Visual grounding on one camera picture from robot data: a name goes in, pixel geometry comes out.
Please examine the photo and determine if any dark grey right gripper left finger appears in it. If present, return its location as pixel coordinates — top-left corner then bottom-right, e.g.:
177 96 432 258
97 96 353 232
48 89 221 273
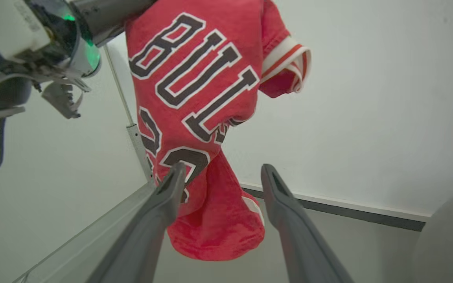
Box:
86 162 188 283

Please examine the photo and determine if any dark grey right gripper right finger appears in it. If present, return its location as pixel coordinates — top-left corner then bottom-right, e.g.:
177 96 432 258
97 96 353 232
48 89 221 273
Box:
261 164 355 283

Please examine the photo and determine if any white left gripper green band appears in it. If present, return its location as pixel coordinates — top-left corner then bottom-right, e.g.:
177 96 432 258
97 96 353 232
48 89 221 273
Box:
0 0 157 119

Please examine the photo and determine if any red jersey with black lettering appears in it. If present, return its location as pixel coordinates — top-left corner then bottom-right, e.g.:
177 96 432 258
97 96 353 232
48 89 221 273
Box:
125 0 312 261

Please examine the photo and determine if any dark grey baseboard strip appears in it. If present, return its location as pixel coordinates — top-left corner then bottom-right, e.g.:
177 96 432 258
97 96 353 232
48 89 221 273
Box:
241 186 426 232

